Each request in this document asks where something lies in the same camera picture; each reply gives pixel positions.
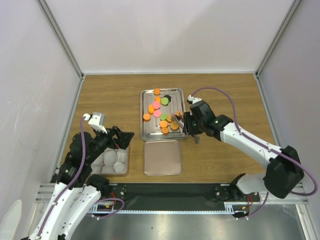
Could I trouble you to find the silver metal baking tray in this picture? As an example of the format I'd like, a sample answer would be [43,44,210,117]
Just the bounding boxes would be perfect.
[140,87,187,142]

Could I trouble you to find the orange swirl cookie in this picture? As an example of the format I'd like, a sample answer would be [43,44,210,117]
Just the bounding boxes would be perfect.
[153,88,161,96]

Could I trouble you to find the rose gold cookie tin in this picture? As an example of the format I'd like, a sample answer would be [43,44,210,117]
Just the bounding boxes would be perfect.
[91,147,130,175]

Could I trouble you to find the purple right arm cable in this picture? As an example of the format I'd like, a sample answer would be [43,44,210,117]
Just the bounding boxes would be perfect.
[191,86,317,196]

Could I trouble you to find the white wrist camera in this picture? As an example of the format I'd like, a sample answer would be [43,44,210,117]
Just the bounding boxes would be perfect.
[88,112,107,134]
[187,95,202,105]

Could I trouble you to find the orange chip cookie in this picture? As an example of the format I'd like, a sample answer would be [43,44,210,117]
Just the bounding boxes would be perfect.
[161,127,169,135]

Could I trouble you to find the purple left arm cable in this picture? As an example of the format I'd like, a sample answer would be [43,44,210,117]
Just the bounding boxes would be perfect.
[42,113,92,238]

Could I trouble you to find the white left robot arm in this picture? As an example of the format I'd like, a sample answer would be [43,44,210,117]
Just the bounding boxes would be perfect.
[27,126,135,240]

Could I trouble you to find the orange leaf cookie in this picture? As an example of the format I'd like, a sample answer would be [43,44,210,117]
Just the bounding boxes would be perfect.
[175,110,183,119]

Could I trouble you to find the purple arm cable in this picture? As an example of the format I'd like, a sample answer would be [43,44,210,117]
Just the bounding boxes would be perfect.
[42,113,92,238]
[191,86,317,196]

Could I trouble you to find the black sandwich cookie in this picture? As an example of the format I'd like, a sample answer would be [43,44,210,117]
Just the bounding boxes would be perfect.
[164,94,172,103]

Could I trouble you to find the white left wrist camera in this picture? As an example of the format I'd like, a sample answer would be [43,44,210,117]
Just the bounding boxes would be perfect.
[88,112,107,134]

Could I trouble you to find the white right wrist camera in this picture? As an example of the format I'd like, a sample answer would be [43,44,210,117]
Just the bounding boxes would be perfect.
[187,95,202,105]

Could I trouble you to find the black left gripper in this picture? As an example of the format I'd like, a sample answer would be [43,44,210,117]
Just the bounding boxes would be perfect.
[86,124,134,164]

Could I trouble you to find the silver metal tongs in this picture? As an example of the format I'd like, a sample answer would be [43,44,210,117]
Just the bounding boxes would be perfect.
[171,113,200,145]

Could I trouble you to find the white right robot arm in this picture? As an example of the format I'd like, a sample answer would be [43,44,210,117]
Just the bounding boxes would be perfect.
[183,98,305,201]

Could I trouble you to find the orange pumpkin cookie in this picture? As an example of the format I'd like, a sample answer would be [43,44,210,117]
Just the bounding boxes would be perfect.
[142,113,151,122]

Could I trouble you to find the tan round biscuit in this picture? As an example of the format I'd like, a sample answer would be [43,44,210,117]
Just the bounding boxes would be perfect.
[159,120,168,128]
[170,122,180,131]
[166,114,174,123]

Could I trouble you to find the rose gold tin lid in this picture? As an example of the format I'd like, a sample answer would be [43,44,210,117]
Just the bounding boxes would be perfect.
[143,140,182,177]

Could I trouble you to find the green round cookie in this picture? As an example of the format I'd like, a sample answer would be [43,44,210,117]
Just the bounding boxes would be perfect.
[160,113,168,121]
[161,97,169,106]

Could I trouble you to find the orange fish cookie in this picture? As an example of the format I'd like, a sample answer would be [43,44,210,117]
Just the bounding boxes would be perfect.
[148,105,155,114]
[155,96,161,103]

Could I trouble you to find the pink round cookie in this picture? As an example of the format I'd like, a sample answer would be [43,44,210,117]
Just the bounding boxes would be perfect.
[152,101,161,110]
[153,109,162,118]

